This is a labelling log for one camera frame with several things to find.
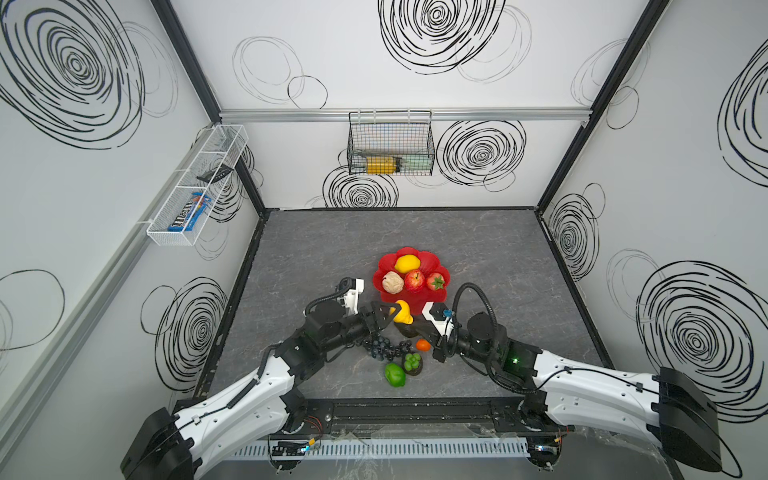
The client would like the small yellow fake pear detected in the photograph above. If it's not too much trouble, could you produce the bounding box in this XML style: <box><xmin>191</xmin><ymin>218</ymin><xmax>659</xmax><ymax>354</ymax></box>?
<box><xmin>391</xmin><ymin>300</ymin><xmax>413</xmax><ymax>325</ymax></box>

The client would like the green fake mangosteen half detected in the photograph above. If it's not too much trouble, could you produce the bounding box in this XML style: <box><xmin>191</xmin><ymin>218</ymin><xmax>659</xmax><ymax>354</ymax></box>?
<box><xmin>402</xmin><ymin>353</ymin><xmax>423</xmax><ymax>376</ymax></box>

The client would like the red fake apple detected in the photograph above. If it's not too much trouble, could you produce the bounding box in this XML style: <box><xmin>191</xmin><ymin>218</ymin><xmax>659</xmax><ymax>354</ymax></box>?
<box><xmin>404</xmin><ymin>269</ymin><xmax>425</xmax><ymax>293</ymax></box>

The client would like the yellow fake lemon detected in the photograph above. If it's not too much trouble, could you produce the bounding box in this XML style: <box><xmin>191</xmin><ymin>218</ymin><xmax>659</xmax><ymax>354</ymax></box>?
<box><xmin>395</xmin><ymin>254</ymin><xmax>421</xmax><ymax>274</ymax></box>

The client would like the green fake pepper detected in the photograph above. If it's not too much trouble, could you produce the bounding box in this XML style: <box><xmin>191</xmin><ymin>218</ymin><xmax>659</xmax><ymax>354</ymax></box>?
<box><xmin>384</xmin><ymin>363</ymin><xmax>407</xmax><ymax>388</ymax></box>

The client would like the dark fake avocado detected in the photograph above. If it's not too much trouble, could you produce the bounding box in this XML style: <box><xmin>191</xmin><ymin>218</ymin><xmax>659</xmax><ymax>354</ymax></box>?
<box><xmin>395</xmin><ymin>323</ymin><xmax>420</xmax><ymax>338</ymax></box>

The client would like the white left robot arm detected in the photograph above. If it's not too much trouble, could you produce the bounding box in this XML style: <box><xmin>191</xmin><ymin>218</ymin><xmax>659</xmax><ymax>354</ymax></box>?
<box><xmin>120</xmin><ymin>301</ymin><xmax>403</xmax><ymax>479</ymax></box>

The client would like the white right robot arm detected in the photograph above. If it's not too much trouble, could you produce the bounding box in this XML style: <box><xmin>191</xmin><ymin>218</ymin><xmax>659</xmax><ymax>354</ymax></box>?
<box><xmin>399</xmin><ymin>310</ymin><xmax>723</xmax><ymax>472</ymax></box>

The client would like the lower orange fake tangerine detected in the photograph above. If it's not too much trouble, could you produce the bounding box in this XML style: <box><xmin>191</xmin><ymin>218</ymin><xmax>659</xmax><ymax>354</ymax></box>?
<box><xmin>415</xmin><ymin>339</ymin><xmax>431</xmax><ymax>352</ymax></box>

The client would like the dark fake grape bunch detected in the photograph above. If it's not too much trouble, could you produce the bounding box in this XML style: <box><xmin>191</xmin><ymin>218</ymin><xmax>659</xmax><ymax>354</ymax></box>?
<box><xmin>361</xmin><ymin>335</ymin><xmax>415</xmax><ymax>362</ymax></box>

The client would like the red flower-shaped fruit bowl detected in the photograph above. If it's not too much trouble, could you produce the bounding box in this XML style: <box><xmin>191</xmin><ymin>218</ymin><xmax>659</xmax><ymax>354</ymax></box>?
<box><xmin>372</xmin><ymin>247</ymin><xmax>451</xmax><ymax>313</ymax></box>

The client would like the yellow box in basket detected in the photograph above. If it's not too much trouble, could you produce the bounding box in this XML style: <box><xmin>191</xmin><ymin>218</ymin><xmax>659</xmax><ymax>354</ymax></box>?
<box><xmin>365</xmin><ymin>156</ymin><xmax>401</xmax><ymax>175</ymax></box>

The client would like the green box in basket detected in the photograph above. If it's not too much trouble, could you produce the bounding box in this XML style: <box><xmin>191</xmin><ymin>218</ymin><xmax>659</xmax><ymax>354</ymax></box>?
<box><xmin>399</xmin><ymin>154</ymin><xmax>434</xmax><ymax>176</ymax></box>

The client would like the blue candy packet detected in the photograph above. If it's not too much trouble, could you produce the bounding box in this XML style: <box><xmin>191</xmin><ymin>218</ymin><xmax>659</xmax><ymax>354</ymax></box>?
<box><xmin>167</xmin><ymin>192</ymin><xmax>211</xmax><ymax>232</ymax></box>

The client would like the black remote control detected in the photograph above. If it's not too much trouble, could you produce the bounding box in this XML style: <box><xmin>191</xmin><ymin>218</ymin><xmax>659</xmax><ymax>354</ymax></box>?
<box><xmin>196</xmin><ymin>164</ymin><xmax>233</xmax><ymax>184</ymax></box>

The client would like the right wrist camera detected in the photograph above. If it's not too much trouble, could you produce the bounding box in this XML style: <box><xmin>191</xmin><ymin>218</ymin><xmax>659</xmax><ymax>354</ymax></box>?
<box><xmin>422</xmin><ymin>302</ymin><xmax>455</xmax><ymax>338</ymax></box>

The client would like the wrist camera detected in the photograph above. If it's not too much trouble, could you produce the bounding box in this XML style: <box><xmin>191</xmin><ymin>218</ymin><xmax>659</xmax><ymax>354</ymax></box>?
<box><xmin>339</xmin><ymin>277</ymin><xmax>365</xmax><ymax>315</ymax></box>
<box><xmin>422</xmin><ymin>302</ymin><xmax>455</xmax><ymax>338</ymax></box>

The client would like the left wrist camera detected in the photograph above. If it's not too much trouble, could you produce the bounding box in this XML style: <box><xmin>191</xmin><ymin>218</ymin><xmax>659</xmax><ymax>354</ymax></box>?
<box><xmin>339</xmin><ymin>277</ymin><xmax>365</xmax><ymax>315</ymax></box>

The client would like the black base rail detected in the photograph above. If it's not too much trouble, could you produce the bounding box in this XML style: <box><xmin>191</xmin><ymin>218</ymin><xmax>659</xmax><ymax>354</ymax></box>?
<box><xmin>299</xmin><ymin>396</ymin><xmax>575</xmax><ymax>436</ymax></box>

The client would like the white slotted cable duct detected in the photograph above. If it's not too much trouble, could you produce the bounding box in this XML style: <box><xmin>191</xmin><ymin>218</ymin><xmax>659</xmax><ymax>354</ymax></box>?
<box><xmin>229</xmin><ymin>437</ymin><xmax>530</xmax><ymax>461</ymax></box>

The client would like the black wire wall basket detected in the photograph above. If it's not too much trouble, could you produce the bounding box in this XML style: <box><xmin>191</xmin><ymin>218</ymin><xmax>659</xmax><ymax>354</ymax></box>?
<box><xmin>346</xmin><ymin>109</ymin><xmax>436</xmax><ymax>175</ymax></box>

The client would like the white wire wall shelf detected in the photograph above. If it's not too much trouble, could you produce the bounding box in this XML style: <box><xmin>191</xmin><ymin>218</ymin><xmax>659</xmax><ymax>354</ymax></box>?
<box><xmin>146</xmin><ymin>123</ymin><xmax>248</xmax><ymax>247</ymax></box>

